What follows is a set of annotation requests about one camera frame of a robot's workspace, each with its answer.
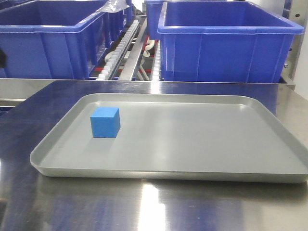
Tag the right blue plastic bin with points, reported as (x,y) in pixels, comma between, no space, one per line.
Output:
(223,41)

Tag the blue cube block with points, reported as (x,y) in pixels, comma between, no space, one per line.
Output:
(105,122)

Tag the clear plastic bag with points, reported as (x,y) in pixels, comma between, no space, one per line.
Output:
(114,6)

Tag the steel shelf front rail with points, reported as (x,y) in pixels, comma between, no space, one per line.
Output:
(19,89)

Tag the blue plastic bin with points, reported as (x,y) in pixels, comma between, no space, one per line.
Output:
(52,39)
(153,11)
(223,41)

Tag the rear blue plastic bin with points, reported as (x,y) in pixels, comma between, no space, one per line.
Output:
(153,11)

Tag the grey metal tray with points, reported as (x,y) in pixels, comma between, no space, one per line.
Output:
(186,137)

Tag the perforated steel shelf upright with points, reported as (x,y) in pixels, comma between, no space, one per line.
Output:
(296,11)

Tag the left blue plastic bin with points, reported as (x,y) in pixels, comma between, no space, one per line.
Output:
(52,39)

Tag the white roller conveyor rail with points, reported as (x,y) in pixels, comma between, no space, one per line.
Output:
(114,60)

